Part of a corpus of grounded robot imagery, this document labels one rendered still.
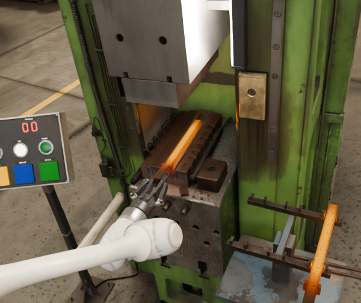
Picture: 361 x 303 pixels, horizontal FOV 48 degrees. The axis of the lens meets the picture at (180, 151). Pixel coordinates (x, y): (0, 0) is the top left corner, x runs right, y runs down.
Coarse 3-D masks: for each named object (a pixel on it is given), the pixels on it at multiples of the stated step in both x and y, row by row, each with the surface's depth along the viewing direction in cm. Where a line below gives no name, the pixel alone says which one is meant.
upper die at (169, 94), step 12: (204, 72) 150; (132, 84) 135; (144, 84) 133; (156, 84) 131; (168, 84) 129; (180, 84) 132; (192, 84) 141; (132, 96) 138; (144, 96) 136; (156, 96) 134; (168, 96) 132; (180, 96) 133
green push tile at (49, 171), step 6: (42, 162) 156; (48, 162) 156; (54, 162) 156; (42, 168) 156; (48, 168) 156; (54, 168) 156; (42, 174) 156; (48, 174) 156; (54, 174) 156; (42, 180) 157; (48, 180) 157
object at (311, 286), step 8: (328, 208) 131; (336, 208) 131; (328, 216) 128; (328, 224) 126; (328, 232) 123; (320, 240) 121; (328, 240) 121; (320, 248) 119; (320, 256) 117; (312, 264) 115; (320, 264) 115; (312, 272) 113; (320, 272) 113; (304, 280) 110; (312, 280) 111; (304, 288) 111; (312, 288) 108; (320, 288) 108; (304, 296) 107; (312, 296) 106
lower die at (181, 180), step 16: (192, 112) 184; (208, 112) 180; (176, 128) 177; (208, 128) 172; (160, 144) 168; (176, 144) 163; (192, 144) 164; (144, 160) 161; (160, 160) 158; (192, 160) 155; (144, 176) 161; (176, 176) 153
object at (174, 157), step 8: (200, 120) 174; (192, 128) 170; (184, 136) 166; (192, 136) 167; (184, 144) 161; (176, 152) 157; (168, 160) 154; (176, 160) 155; (160, 168) 148; (160, 176) 145; (168, 176) 151
